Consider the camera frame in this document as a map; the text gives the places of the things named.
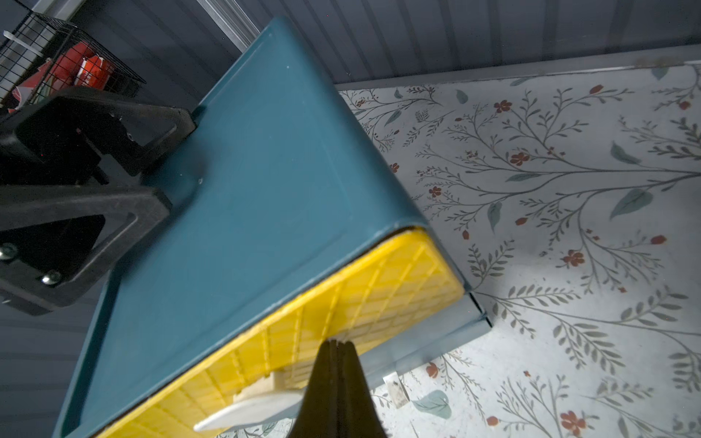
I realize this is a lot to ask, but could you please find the teal drawer cabinet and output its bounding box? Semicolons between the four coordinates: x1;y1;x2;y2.
54;18;471;437

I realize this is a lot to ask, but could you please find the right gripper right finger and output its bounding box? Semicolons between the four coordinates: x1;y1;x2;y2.
337;342;386;438

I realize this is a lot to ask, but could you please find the black wire side basket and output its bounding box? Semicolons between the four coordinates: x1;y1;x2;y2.
1;12;145;113

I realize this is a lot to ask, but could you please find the red folder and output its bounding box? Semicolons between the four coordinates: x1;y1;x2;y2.
11;41;116;108

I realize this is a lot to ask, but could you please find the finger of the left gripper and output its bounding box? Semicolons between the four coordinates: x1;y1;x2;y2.
1;185;172;316
1;87;196;184

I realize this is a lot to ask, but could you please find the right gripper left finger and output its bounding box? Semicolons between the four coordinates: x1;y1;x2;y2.
288;341;339;437

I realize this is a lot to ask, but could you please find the yellow top drawer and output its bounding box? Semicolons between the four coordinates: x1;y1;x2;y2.
98;229;465;437

